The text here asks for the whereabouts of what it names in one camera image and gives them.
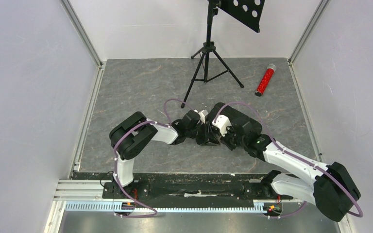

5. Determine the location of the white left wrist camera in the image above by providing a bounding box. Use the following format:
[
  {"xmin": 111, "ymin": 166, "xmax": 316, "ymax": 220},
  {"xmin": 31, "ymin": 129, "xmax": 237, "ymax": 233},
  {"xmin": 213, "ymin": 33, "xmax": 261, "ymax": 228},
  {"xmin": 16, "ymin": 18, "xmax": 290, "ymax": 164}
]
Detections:
[{"xmin": 198, "ymin": 110, "xmax": 209, "ymax": 123}]

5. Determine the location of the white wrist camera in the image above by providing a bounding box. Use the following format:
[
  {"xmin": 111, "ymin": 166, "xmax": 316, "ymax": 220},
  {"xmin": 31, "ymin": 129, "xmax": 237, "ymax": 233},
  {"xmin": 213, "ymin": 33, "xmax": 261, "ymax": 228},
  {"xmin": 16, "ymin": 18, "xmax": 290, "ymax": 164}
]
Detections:
[
  {"xmin": 212, "ymin": 115, "xmax": 232, "ymax": 137},
  {"xmin": 198, "ymin": 110, "xmax": 209, "ymax": 123}
]

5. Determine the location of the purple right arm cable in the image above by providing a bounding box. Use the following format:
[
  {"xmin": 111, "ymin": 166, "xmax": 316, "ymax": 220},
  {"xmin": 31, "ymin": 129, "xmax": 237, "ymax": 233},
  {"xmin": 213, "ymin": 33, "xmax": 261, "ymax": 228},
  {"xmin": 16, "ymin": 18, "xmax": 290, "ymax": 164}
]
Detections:
[{"xmin": 214, "ymin": 101, "xmax": 364, "ymax": 220}]

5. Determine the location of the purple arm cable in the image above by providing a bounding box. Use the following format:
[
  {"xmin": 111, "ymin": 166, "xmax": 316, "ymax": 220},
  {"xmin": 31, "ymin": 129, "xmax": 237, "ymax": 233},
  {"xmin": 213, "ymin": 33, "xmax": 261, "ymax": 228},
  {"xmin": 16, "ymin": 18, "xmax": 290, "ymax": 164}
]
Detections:
[
  {"xmin": 113, "ymin": 99, "xmax": 194, "ymax": 218},
  {"xmin": 214, "ymin": 101, "xmax": 364, "ymax": 220}
]

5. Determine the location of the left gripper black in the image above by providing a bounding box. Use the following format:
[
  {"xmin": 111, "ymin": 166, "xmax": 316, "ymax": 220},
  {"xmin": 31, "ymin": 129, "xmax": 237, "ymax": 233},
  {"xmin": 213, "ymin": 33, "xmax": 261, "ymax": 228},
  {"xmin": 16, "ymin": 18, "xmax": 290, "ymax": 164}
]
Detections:
[{"xmin": 186, "ymin": 121, "xmax": 220, "ymax": 146}]

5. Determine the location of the black plastic tool case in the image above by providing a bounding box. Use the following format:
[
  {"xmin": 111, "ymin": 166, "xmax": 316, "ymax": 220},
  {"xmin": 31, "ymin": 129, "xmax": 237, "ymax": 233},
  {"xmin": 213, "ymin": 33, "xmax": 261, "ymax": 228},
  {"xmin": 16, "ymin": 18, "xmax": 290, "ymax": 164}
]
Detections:
[{"xmin": 220, "ymin": 106, "xmax": 262, "ymax": 141}]

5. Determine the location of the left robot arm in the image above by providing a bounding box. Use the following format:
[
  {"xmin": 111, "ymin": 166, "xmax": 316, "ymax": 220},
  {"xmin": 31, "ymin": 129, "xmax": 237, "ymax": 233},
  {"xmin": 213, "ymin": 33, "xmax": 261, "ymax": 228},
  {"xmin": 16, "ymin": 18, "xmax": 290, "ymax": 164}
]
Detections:
[{"xmin": 109, "ymin": 110, "xmax": 220, "ymax": 198}]

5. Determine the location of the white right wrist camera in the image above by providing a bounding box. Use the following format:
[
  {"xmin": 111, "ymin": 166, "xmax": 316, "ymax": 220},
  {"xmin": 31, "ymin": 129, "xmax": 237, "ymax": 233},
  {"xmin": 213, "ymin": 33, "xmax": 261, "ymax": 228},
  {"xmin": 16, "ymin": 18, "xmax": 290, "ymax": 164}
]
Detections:
[{"xmin": 212, "ymin": 115, "xmax": 232, "ymax": 137}]

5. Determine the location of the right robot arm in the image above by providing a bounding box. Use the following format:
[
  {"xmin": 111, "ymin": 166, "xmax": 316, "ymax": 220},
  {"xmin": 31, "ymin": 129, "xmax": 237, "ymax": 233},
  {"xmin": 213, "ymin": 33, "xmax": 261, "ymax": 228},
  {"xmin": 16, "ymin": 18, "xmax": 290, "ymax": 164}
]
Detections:
[{"xmin": 218, "ymin": 123, "xmax": 363, "ymax": 222}]

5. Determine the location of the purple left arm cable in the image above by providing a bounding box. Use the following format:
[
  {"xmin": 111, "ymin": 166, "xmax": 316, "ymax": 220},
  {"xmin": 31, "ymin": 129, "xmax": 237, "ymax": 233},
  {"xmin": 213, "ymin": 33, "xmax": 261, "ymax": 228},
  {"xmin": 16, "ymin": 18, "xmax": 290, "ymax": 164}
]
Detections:
[{"xmin": 113, "ymin": 99, "xmax": 194, "ymax": 218}]

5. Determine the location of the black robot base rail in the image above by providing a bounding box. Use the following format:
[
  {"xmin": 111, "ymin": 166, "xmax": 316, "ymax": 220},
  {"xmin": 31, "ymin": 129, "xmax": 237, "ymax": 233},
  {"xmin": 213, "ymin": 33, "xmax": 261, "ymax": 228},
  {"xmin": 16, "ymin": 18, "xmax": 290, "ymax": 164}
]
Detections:
[{"xmin": 102, "ymin": 173, "xmax": 294, "ymax": 208}]

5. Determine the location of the black music stand tripod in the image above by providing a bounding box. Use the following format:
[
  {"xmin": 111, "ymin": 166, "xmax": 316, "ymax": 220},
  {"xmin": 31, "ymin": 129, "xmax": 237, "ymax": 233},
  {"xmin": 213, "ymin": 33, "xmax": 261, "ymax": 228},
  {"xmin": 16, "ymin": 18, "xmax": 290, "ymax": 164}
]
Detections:
[{"xmin": 181, "ymin": 0, "xmax": 265, "ymax": 108}]

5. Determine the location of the red glitter tube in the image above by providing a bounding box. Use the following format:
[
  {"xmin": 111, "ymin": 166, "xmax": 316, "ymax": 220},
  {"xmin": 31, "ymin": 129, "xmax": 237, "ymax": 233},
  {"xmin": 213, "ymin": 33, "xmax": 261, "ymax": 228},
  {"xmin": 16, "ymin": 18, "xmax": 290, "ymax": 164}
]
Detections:
[{"xmin": 255, "ymin": 64, "xmax": 276, "ymax": 97}]

